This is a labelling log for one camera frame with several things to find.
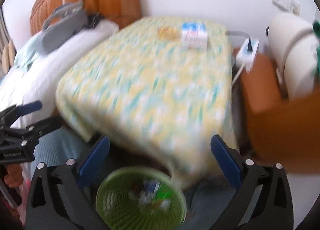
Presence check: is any green cloth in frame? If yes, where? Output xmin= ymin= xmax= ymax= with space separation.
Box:
xmin=311 ymin=19 xmax=320 ymax=85

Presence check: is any white power strip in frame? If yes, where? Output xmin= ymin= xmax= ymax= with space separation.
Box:
xmin=235 ymin=39 xmax=259 ymax=73

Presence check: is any wall switch panel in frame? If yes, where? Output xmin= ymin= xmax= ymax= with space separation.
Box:
xmin=272 ymin=0 xmax=300 ymax=16

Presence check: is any yellow floral table cloth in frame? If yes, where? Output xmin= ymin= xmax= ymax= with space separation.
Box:
xmin=55 ymin=16 xmax=237 ymax=187

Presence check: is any white cylindrical heater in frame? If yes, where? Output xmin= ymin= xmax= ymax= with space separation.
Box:
xmin=267 ymin=13 xmax=319 ymax=100

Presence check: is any person's left hand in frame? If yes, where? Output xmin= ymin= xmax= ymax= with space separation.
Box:
xmin=4 ymin=164 xmax=23 ymax=188

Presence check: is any light blue pillow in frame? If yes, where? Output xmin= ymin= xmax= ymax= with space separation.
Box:
xmin=14 ymin=33 xmax=41 ymax=73

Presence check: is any white pillow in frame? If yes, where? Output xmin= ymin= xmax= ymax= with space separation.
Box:
xmin=1 ymin=20 xmax=119 ymax=128

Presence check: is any green yellow snack pouch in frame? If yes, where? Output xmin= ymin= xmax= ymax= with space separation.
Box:
xmin=152 ymin=186 xmax=172 ymax=209

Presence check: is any black strap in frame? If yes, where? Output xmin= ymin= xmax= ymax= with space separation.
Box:
xmin=86 ymin=14 xmax=106 ymax=29

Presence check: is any yellow orange snack wrapper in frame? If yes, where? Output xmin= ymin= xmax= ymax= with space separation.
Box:
xmin=157 ymin=27 xmax=181 ymax=41

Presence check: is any black power cable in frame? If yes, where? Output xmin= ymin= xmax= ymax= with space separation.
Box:
xmin=226 ymin=30 xmax=253 ymax=53

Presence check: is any orange leather chair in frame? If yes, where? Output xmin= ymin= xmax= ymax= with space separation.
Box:
xmin=240 ymin=53 xmax=319 ymax=174

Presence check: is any grey CPAP machine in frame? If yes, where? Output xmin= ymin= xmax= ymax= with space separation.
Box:
xmin=36 ymin=2 xmax=88 ymax=54

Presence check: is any green mesh trash basket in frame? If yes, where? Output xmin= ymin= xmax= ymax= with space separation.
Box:
xmin=95 ymin=167 xmax=187 ymax=229

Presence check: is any green white wrapper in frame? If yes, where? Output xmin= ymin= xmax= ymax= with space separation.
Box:
xmin=139 ymin=180 xmax=161 ymax=206

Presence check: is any blue white milk carton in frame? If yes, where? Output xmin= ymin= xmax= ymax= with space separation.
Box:
xmin=181 ymin=22 xmax=208 ymax=51

